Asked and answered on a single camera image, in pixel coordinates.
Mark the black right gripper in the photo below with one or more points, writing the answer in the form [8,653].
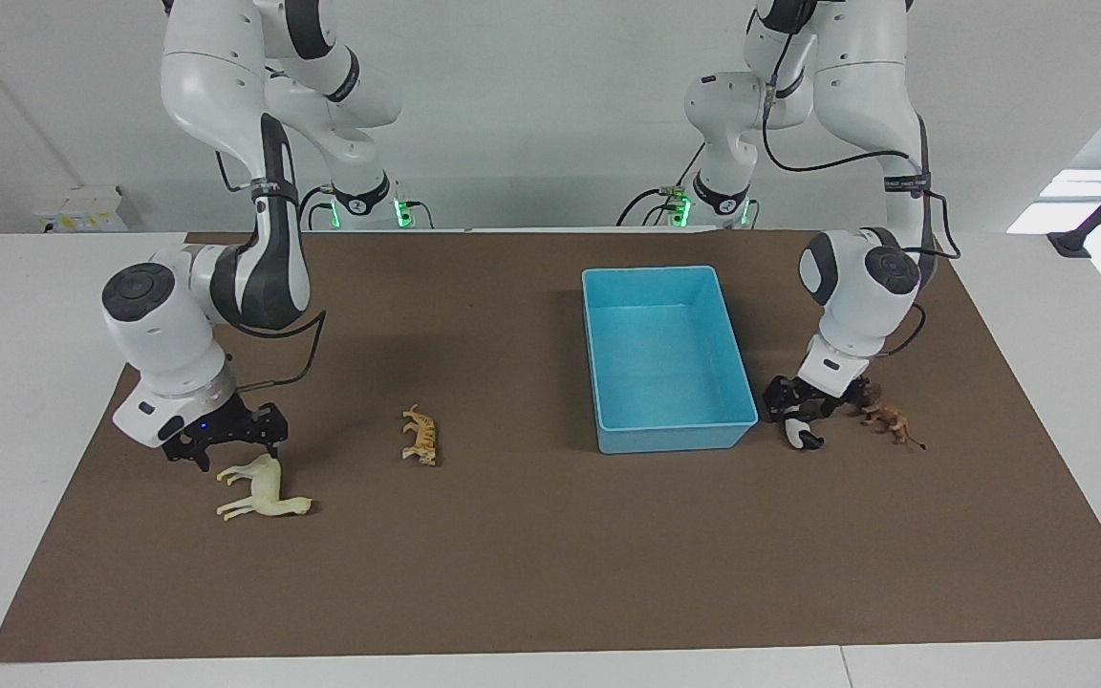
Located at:
[221,420]

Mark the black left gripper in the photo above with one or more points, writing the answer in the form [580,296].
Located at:
[813,397]

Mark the black white panda toy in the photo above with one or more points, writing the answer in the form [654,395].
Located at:
[804,438]

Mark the cream camel toy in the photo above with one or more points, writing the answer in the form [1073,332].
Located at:
[264,487]

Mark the brown lion toy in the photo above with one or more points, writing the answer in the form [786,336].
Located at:
[890,416]

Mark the orange tiger toy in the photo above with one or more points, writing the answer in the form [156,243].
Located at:
[421,437]

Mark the light blue storage box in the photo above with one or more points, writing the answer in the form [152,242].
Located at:
[670,368]

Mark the white box yellow label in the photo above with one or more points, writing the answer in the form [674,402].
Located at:
[82,210]

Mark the brown table mat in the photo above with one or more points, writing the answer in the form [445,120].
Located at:
[512,545]

